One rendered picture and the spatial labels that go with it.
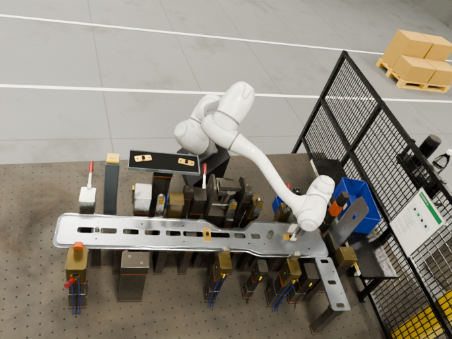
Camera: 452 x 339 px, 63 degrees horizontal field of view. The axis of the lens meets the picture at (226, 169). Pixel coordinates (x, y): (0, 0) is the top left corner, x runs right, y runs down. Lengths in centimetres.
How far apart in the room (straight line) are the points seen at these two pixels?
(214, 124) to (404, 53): 586
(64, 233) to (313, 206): 112
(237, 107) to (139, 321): 113
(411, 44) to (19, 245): 656
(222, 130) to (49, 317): 117
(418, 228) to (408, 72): 518
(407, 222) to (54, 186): 201
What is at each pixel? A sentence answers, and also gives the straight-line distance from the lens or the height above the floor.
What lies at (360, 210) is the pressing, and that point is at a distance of 198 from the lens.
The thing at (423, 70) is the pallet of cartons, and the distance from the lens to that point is 723.
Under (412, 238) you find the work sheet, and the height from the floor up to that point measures 124.
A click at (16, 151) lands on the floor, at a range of 371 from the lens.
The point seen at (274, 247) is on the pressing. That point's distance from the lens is 196.
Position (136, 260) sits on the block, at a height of 103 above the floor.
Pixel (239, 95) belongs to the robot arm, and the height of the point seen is 161.
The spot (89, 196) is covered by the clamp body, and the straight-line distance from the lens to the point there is 189.
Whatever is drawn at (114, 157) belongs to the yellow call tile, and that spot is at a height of 116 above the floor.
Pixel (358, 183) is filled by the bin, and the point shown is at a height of 113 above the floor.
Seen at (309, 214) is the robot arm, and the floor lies 141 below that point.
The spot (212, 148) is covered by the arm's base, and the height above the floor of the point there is 97.
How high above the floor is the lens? 250
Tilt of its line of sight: 42 degrees down
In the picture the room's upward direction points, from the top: 20 degrees clockwise
